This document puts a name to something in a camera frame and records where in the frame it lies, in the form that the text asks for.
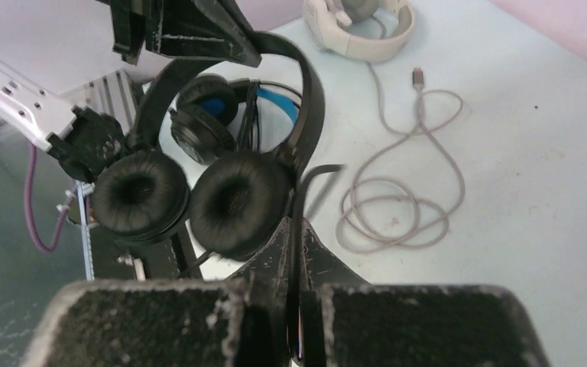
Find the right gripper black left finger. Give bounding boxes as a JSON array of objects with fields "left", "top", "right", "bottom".
[{"left": 20, "top": 216, "right": 292, "bottom": 367}]

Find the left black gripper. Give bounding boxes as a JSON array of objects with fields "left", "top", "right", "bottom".
[{"left": 98, "top": 0, "right": 261, "bottom": 67}]

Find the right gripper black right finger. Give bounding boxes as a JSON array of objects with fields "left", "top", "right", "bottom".
[{"left": 300, "top": 224, "right": 550, "bottom": 366}]

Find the black headset with blue band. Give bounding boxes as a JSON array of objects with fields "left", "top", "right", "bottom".
[{"left": 169, "top": 74, "right": 302, "bottom": 165}]

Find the small black on-ear headphones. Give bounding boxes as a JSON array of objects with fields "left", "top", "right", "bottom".
[{"left": 90, "top": 31, "right": 346, "bottom": 265}]

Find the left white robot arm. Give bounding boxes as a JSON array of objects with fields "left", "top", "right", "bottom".
[{"left": 0, "top": 1, "right": 261, "bottom": 183}]

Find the white gaming headset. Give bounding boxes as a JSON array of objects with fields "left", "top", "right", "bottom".
[{"left": 302, "top": 0, "right": 467, "bottom": 255}]

